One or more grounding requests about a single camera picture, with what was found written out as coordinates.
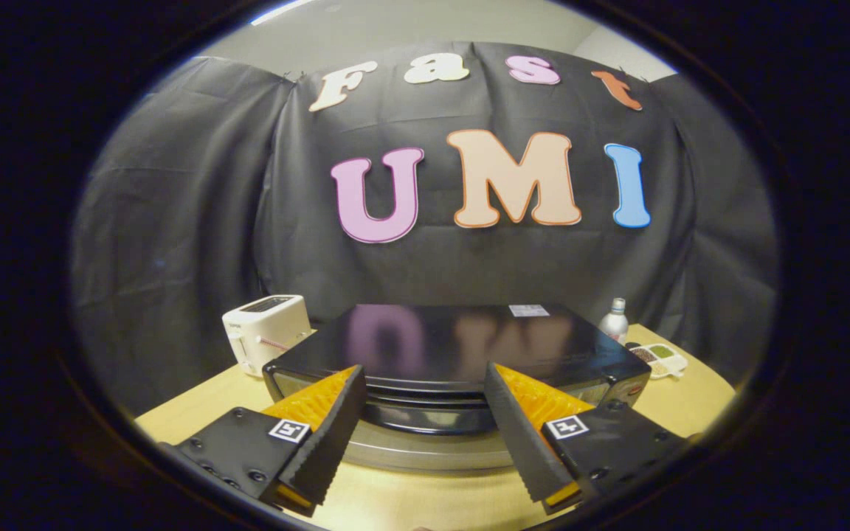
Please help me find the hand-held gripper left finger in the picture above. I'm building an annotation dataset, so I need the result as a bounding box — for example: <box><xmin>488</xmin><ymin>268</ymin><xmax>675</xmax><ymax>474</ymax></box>
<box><xmin>159</xmin><ymin>364</ymin><xmax>368</xmax><ymax>518</ymax></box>

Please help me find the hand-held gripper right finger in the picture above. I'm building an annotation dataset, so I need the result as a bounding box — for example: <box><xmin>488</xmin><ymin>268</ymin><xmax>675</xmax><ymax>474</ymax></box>
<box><xmin>483</xmin><ymin>361</ymin><xmax>691</xmax><ymax>516</ymax></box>

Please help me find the black toaster oven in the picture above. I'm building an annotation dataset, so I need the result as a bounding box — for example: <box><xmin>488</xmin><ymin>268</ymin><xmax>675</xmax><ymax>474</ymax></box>
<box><xmin>263</xmin><ymin>303</ymin><xmax>652</xmax><ymax>471</ymax></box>

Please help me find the white pop-up toaster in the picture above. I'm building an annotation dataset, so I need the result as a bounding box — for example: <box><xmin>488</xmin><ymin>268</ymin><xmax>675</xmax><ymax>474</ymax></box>
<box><xmin>221</xmin><ymin>294</ymin><xmax>313</xmax><ymax>378</ymax></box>

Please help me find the white divided condiment dish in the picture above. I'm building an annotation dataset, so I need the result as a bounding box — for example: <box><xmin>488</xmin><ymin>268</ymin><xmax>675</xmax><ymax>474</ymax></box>
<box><xmin>626</xmin><ymin>342</ymin><xmax>689</xmax><ymax>381</ymax></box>

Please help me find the black backdrop cloth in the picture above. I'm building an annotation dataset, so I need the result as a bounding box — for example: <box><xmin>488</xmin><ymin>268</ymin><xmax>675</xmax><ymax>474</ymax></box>
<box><xmin>71</xmin><ymin>41</ymin><xmax>778</xmax><ymax>415</ymax></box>

